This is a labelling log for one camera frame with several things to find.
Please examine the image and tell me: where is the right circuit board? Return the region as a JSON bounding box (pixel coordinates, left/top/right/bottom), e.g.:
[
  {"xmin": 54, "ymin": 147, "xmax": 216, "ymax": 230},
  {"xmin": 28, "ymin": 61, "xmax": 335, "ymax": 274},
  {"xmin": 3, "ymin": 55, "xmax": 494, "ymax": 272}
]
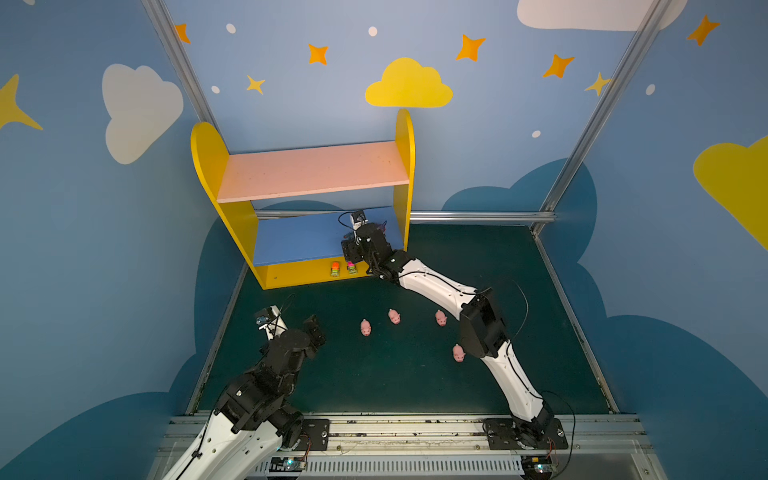
[{"xmin": 520, "ymin": 456, "xmax": 556, "ymax": 480}]

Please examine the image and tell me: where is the right aluminium frame post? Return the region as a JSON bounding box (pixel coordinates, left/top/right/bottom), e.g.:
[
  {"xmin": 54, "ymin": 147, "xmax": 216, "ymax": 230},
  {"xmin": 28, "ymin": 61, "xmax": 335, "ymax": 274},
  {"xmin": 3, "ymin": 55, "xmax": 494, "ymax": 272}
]
[{"xmin": 539, "ymin": 0, "xmax": 673, "ymax": 223}]

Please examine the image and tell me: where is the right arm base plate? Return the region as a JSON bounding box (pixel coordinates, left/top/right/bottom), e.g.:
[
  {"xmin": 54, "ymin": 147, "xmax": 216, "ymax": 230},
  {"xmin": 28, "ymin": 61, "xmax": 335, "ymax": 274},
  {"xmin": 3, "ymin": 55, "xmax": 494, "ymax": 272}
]
[{"xmin": 482, "ymin": 417, "xmax": 569, "ymax": 450}]

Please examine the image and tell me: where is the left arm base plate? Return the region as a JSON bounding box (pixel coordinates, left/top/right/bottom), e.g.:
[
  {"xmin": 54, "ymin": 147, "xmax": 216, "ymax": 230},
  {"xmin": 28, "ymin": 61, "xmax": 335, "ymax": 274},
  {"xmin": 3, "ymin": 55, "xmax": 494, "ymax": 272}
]
[{"xmin": 294, "ymin": 418, "xmax": 330, "ymax": 452}]

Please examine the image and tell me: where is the rear aluminium frame bar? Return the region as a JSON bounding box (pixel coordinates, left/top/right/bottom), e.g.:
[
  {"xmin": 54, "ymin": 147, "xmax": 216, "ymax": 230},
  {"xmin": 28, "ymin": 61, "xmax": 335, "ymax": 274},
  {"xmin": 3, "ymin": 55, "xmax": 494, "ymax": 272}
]
[{"xmin": 256, "ymin": 210, "xmax": 556, "ymax": 225}]

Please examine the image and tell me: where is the circuit board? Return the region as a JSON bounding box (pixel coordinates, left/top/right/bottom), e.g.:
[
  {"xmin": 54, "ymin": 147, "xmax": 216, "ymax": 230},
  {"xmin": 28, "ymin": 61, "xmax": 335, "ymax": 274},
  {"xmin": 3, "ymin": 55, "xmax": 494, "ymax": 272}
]
[
  {"xmin": 268, "ymin": 457, "xmax": 307, "ymax": 476},
  {"xmin": 520, "ymin": 456, "xmax": 556, "ymax": 480}
]

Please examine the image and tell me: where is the pink toy pig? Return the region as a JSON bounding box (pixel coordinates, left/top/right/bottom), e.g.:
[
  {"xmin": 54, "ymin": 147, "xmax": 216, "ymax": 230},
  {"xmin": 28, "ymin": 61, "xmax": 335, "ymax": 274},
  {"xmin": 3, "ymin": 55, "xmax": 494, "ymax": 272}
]
[
  {"xmin": 360, "ymin": 319, "xmax": 372, "ymax": 336},
  {"xmin": 452, "ymin": 344, "xmax": 466, "ymax": 363},
  {"xmin": 388, "ymin": 309, "xmax": 401, "ymax": 325},
  {"xmin": 435, "ymin": 310, "xmax": 447, "ymax": 327}
]

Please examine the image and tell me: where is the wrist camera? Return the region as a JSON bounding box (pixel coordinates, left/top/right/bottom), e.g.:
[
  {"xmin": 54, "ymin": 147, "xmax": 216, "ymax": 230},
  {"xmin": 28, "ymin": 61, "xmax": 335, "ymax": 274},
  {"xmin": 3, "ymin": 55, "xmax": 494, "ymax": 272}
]
[
  {"xmin": 350, "ymin": 210, "xmax": 368, "ymax": 230},
  {"xmin": 255, "ymin": 305, "xmax": 287, "ymax": 342}
]

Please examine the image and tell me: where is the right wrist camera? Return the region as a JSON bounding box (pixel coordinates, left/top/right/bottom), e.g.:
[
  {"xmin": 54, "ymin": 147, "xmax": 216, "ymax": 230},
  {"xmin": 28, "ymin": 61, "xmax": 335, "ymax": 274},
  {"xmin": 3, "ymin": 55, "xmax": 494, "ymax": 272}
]
[{"xmin": 350, "ymin": 210, "xmax": 368, "ymax": 230}]

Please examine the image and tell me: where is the yellow toy shelf unit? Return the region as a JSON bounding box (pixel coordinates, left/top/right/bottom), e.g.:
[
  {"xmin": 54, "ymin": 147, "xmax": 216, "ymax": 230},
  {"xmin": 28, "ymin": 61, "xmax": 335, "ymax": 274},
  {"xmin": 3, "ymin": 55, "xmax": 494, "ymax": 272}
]
[{"xmin": 190, "ymin": 109, "xmax": 416, "ymax": 290}]

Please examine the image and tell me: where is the left circuit board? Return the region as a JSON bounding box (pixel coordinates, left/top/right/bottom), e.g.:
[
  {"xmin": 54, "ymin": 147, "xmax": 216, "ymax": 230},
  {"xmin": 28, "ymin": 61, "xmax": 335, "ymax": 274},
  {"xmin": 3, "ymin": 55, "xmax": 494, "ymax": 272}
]
[{"xmin": 268, "ymin": 457, "xmax": 307, "ymax": 476}]

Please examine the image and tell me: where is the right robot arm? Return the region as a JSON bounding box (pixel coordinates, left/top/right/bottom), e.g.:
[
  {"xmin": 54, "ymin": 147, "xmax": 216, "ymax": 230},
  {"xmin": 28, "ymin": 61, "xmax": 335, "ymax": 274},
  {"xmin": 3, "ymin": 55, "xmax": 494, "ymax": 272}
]
[{"xmin": 341, "ymin": 210, "xmax": 568, "ymax": 448}]

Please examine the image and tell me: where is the left aluminium frame post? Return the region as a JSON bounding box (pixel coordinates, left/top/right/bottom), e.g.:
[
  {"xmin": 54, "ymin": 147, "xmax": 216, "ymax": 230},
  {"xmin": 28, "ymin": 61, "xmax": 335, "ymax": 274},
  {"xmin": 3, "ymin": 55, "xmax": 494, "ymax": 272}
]
[{"xmin": 141, "ymin": 0, "xmax": 217, "ymax": 127}]

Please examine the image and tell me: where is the aluminium frame post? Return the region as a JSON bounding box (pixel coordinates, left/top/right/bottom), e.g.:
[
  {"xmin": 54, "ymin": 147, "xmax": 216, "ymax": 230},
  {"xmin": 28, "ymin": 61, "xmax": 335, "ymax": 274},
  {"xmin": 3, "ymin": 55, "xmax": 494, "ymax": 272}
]
[
  {"xmin": 141, "ymin": 0, "xmax": 217, "ymax": 127},
  {"xmin": 539, "ymin": 0, "xmax": 673, "ymax": 223}
]

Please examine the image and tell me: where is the aluminium front rail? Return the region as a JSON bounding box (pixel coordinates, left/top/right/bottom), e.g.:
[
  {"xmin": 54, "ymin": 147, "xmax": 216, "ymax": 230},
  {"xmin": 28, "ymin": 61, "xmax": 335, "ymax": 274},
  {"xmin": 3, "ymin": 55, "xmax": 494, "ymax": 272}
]
[{"xmin": 148, "ymin": 412, "xmax": 666, "ymax": 479}]

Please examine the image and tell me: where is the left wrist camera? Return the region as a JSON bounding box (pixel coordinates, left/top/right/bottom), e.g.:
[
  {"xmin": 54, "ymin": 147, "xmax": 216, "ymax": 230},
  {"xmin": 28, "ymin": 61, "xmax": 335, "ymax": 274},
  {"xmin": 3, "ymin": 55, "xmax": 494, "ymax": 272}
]
[{"xmin": 255, "ymin": 305, "xmax": 287, "ymax": 342}]

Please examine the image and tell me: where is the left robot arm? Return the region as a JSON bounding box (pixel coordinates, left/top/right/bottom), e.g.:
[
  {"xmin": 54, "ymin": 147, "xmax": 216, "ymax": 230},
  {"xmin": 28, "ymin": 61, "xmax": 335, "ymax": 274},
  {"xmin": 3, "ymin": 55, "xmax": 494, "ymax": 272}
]
[{"xmin": 164, "ymin": 313, "xmax": 325, "ymax": 479}]

